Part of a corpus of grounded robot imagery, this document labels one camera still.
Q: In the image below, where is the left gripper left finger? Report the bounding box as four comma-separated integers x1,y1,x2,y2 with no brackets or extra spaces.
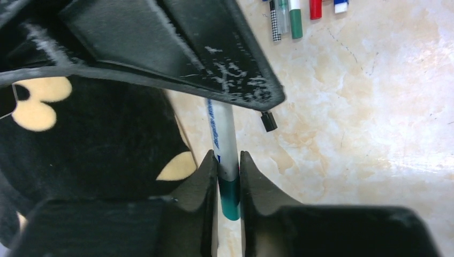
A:
10,151,217,256

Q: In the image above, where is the white marker green cap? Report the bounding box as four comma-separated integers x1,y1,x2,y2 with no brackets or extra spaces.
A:
206,99,240,221

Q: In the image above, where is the checkered black white pen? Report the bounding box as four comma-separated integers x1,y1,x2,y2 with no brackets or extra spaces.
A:
268,0,281,42

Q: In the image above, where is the dark green pen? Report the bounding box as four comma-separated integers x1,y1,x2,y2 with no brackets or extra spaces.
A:
277,0,303,39

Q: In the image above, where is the white marker blue cap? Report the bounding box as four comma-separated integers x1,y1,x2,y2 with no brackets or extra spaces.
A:
333,0,349,14

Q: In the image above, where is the black pen cap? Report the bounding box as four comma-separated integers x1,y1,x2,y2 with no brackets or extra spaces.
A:
261,111,278,132

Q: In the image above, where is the black floral pillow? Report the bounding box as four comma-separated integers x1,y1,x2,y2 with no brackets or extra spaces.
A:
1,76,196,247

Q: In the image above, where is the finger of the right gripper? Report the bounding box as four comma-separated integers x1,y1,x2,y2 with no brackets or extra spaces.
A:
1,1,285,111

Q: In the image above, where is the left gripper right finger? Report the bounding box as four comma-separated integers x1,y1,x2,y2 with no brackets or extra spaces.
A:
240,151,440,256

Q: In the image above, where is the white marker red cap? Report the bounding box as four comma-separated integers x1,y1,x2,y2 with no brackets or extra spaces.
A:
309,0,323,20

